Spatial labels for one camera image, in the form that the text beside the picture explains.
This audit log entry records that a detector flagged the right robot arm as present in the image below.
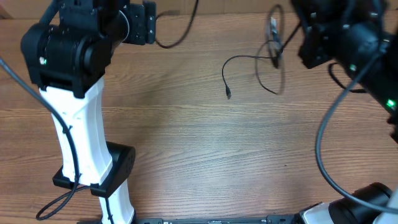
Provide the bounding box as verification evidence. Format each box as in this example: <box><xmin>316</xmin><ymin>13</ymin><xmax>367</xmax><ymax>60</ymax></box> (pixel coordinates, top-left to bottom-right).
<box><xmin>292</xmin><ymin>1</ymin><xmax>397</xmax><ymax>224</ymax></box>

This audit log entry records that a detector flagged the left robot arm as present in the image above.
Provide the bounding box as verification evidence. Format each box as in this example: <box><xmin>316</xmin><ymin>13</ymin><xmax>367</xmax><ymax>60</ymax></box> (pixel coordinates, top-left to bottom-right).
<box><xmin>21</xmin><ymin>0</ymin><xmax>157</xmax><ymax>223</ymax></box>

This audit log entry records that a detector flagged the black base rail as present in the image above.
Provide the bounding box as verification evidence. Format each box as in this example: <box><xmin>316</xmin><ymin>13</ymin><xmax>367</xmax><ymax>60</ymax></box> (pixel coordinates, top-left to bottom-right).
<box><xmin>132</xmin><ymin>213</ymin><xmax>304</xmax><ymax>224</ymax></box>

